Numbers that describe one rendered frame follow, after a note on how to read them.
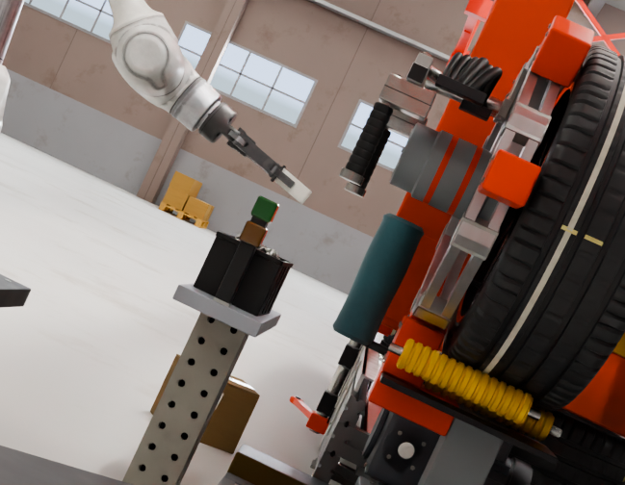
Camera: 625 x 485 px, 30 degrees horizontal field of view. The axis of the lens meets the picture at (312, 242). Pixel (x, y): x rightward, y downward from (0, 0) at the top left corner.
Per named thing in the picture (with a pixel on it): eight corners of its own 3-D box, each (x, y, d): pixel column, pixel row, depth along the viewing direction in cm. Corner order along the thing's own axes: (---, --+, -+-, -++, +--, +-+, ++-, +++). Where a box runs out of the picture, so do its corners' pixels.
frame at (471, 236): (451, 336, 193) (588, 39, 193) (415, 319, 194) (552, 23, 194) (434, 321, 248) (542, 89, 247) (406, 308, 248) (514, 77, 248)
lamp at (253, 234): (257, 248, 212) (267, 228, 212) (238, 239, 212) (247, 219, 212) (259, 248, 216) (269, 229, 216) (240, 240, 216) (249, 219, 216)
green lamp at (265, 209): (269, 223, 212) (278, 203, 212) (249, 214, 212) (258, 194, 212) (271, 224, 216) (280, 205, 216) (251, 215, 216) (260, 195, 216)
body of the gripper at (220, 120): (221, 97, 211) (260, 130, 212) (223, 102, 220) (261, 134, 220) (195, 128, 211) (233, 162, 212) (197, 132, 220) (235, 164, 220)
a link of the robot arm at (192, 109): (203, 80, 220) (227, 100, 220) (172, 116, 220) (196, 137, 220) (199, 73, 211) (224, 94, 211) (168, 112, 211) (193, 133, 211)
